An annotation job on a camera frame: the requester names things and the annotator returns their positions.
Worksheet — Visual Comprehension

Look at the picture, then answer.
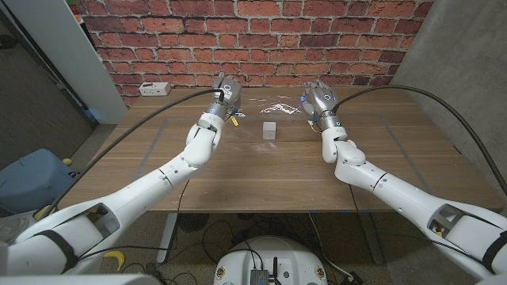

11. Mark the white wall panel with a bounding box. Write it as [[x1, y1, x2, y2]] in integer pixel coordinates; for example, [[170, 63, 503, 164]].
[[3, 0, 128, 126]]

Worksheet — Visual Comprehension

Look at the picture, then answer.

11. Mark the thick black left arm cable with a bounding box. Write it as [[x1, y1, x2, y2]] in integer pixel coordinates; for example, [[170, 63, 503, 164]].
[[37, 88, 225, 221]]

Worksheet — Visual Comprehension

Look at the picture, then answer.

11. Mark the grey white sneaker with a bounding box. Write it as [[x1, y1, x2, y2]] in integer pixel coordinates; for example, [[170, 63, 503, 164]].
[[0, 215, 32, 245]]

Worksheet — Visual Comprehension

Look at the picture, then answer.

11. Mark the red brick print backdrop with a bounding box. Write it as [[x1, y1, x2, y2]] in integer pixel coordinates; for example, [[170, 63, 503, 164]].
[[74, 0, 435, 108]]

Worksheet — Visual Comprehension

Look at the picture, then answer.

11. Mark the grey table leg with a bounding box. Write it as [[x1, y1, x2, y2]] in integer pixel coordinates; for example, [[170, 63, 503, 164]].
[[358, 213, 385, 265]]

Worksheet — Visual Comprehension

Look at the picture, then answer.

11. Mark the yellow banana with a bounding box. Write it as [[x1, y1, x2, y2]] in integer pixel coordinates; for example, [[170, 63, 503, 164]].
[[102, 249, 126, 272]]

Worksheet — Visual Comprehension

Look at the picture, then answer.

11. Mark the white table leg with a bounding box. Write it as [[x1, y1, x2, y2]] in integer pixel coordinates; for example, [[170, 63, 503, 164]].
[[156, 213, 179, 264]]

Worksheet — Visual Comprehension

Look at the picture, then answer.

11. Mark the black and yellow object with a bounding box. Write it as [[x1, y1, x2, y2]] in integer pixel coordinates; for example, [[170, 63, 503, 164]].
[[33, 204, 57, 222]]

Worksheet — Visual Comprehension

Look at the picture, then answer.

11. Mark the white power strip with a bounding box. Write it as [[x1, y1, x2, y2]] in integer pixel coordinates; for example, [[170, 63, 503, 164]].
[[138, 82, 172, 97]]

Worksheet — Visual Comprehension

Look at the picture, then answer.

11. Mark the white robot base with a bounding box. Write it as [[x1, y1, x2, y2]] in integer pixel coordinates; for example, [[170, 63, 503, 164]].
[[213, 236, 328, 285]]

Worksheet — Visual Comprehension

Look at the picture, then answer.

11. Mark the black electronics box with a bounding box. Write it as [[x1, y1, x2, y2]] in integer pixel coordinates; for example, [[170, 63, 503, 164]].
[[249, 268, 270, 285]]

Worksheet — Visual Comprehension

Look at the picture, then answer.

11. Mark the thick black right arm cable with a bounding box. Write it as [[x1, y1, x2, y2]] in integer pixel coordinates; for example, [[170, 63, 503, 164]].
[[330, 84, 507, 195]]

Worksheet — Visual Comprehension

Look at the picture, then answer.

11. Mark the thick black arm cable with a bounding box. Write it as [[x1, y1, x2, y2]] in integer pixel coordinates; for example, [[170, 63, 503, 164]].
[[330, 84, 507, 195], [37, 88, 225, 221]]

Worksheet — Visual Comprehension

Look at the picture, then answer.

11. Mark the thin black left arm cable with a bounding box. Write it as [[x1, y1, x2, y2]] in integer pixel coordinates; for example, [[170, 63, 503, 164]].
[[77, 178, 191, 262]]

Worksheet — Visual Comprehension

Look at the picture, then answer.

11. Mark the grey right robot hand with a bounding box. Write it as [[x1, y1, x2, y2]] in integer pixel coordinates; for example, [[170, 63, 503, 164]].
[[299, 78, 343, 131]]

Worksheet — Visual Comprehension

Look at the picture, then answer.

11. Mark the clear cellophane sheet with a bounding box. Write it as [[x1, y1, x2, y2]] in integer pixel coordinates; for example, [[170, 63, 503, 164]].
[[257, 101, 306, 117]]

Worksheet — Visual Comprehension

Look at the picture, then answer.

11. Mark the black round floor object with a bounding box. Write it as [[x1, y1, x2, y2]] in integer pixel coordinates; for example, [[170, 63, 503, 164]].
[[177, 213, 210, 234]]

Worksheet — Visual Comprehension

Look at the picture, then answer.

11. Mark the white robot torso edge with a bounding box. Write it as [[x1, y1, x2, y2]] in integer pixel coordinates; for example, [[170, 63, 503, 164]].
[[0, 273, 162, 285]]

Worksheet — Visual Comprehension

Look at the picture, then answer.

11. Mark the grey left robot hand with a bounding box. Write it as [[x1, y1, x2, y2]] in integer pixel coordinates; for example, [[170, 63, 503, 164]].
[[208, 72, 243, 120]]

